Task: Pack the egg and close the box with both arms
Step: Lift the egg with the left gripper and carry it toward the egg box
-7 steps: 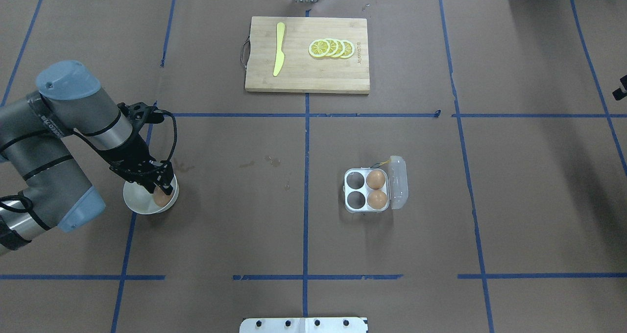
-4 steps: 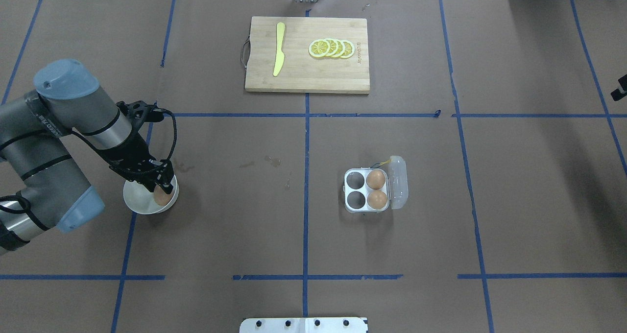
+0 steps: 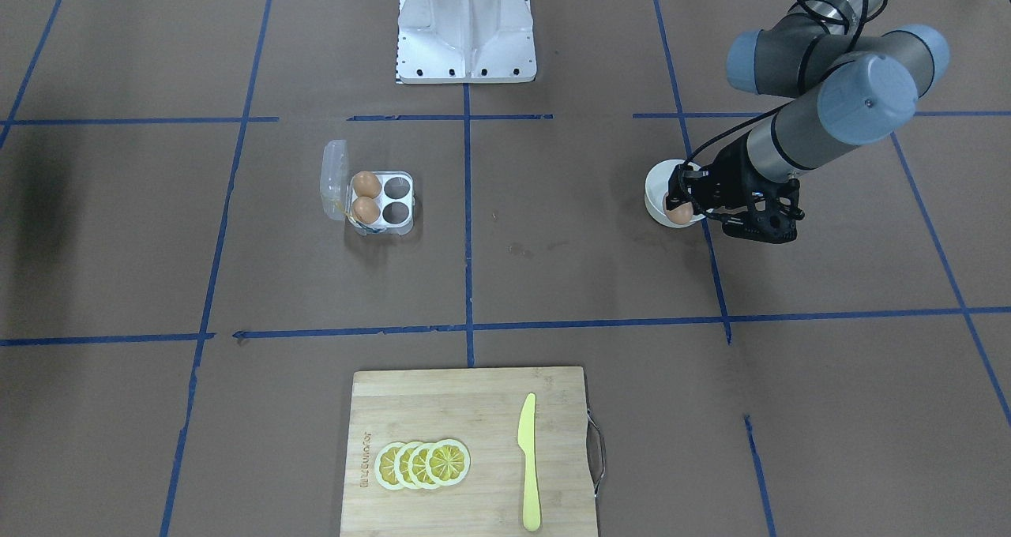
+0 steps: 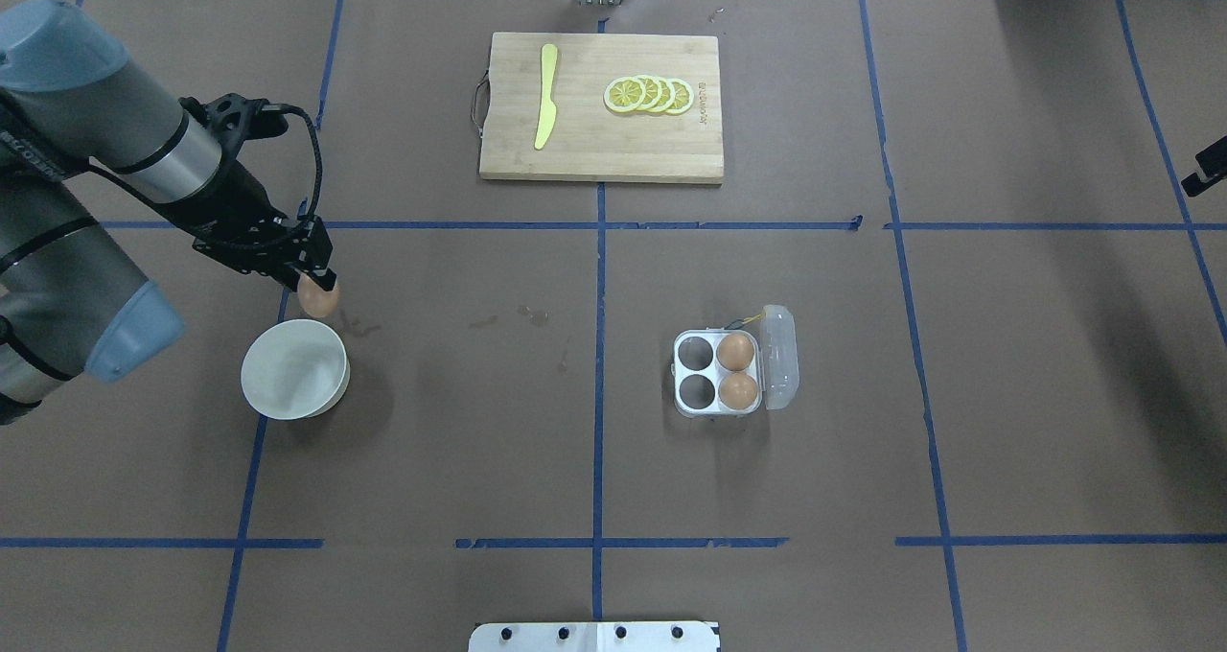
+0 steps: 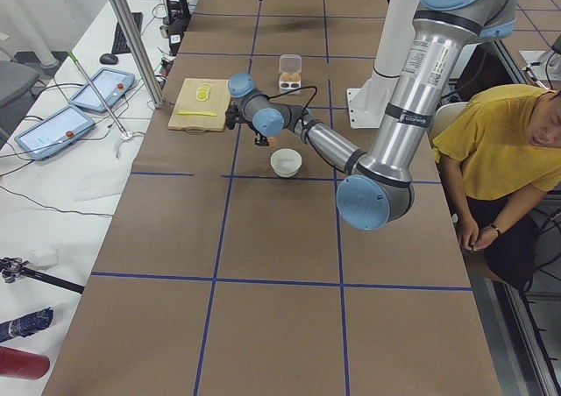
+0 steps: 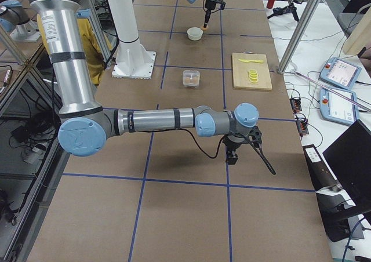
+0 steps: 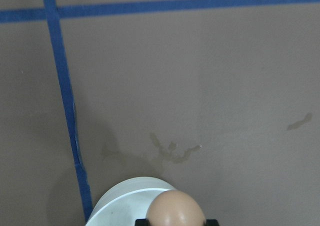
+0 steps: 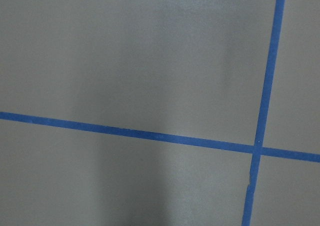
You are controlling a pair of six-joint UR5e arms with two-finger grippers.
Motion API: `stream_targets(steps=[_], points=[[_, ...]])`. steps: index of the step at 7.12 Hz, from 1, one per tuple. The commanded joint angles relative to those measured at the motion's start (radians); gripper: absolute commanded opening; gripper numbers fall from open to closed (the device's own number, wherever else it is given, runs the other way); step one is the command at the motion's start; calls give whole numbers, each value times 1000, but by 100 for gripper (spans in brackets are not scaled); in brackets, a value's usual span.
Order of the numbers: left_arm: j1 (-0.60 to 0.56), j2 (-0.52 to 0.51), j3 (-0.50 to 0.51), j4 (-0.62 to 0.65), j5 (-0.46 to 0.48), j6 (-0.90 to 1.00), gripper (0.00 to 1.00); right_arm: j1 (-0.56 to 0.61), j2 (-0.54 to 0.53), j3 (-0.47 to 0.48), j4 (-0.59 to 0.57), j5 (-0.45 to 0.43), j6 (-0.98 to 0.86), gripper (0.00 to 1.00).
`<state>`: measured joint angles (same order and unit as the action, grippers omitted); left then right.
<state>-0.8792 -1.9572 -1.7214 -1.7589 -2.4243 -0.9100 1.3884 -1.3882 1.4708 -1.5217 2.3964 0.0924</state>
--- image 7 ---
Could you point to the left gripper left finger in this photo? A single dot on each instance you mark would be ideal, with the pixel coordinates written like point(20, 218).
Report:
point(142, 222)

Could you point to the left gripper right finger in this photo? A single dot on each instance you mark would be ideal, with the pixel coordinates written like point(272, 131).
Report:
point(211, 222)

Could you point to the white bowl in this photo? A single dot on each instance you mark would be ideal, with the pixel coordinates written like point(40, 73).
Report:
point(127, 201)

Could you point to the brown egg from bowl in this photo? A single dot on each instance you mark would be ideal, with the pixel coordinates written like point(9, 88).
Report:
point(175, 208)

